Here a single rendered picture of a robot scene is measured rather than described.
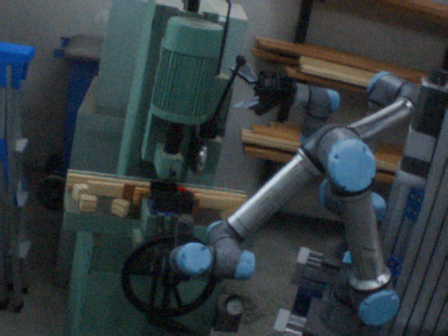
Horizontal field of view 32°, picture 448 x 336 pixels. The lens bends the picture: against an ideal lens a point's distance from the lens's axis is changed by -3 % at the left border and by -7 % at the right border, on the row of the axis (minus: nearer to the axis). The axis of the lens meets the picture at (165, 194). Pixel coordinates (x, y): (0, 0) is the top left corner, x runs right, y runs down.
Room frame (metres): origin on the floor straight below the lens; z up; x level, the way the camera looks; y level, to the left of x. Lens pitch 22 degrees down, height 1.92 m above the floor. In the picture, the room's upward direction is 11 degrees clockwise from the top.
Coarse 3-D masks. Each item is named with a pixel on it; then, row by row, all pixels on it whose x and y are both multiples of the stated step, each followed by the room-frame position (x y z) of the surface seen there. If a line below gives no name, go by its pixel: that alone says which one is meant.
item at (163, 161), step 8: (160, 144) 2.50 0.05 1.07; (160, 152) 2.43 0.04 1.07; (160, 160) 2.40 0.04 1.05; (168, 160) 2.39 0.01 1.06; (176, 160) 2.39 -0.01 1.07; (160, 168) 2.38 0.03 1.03; (168, 168) 2.39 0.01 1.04; (176, 168) 2.39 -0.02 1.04; (160, 176) 2.38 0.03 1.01; (168, 176) 2.39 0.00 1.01; (176, 176) 2.39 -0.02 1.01
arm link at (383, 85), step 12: (384, 72) 2.69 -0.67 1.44; (372, 84) 2.66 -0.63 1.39; (384, 84) 2.63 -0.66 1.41; (396, 84) 2.60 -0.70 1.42; (372, 96) 2.65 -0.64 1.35; (384, 96) 2.61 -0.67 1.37; (396, 96) 2.58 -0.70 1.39; (372, 108) 2.63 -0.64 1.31; (372, 144) 2.59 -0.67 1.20; (324, 180) 2.61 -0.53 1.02; (324, 192) 2.58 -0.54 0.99; (324, 204) 2.57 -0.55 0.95; (336, 204) 2.52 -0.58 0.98
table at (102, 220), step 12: (72, 204) 2.27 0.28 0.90; (96, 204) 2.31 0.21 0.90; (108, 204) 2.33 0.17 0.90; (132, 204) 2.37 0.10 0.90; (72, 216) 2.22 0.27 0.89; (84, 216) 2.23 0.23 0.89; (96, 216) 2.23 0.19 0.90; (108, 216) 2.24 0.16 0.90; (132, 216) 2.28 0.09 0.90; (192, 216) 2.37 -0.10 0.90; (204, 216) 2.39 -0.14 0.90; (216, 216) 2.40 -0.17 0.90; (72, 228) 2.22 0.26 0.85; (84, 228) 2.23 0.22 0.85; (96, 228) 2.23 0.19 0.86; (108, 228) 2.24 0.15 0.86; (120, 228) 2.25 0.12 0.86; (132, 228) 2.26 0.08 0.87; (204, 228) 2.30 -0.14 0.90; (132, 240) 2.22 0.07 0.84; (204, 240) 2.30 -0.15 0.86; (252, 240) 2.33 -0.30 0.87
